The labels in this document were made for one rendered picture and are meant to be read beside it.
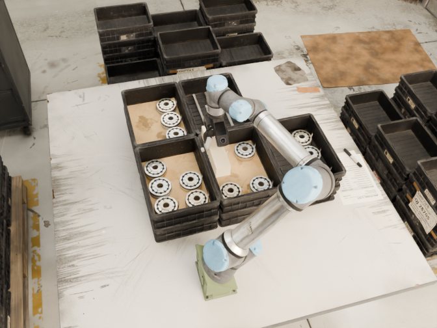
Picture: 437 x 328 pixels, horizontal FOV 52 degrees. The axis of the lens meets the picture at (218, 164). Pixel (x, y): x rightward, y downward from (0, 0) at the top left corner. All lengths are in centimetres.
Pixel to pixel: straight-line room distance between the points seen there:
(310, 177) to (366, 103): 211
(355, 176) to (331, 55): 206
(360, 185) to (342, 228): 29
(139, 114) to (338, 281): 128
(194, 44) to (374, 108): 139
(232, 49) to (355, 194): 169
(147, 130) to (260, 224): 99
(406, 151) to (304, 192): 174
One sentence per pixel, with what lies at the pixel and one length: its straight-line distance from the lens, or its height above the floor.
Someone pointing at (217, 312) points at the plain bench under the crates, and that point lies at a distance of 195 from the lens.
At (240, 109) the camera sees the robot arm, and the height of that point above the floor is 141.
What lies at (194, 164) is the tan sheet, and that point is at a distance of 217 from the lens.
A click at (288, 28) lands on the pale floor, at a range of 455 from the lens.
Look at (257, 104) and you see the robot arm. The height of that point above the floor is 135.
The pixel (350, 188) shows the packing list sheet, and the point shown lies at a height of 70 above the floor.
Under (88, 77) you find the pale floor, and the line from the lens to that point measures 398.
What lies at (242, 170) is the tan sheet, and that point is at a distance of 216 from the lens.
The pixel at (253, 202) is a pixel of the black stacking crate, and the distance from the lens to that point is 203.
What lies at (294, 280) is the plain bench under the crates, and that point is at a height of 70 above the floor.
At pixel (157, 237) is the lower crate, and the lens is 203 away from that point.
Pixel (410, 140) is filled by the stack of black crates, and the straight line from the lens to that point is 320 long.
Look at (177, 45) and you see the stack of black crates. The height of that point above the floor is 49.
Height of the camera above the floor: 252
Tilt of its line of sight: 51 degrees down
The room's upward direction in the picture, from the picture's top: 4 degrees clockwise
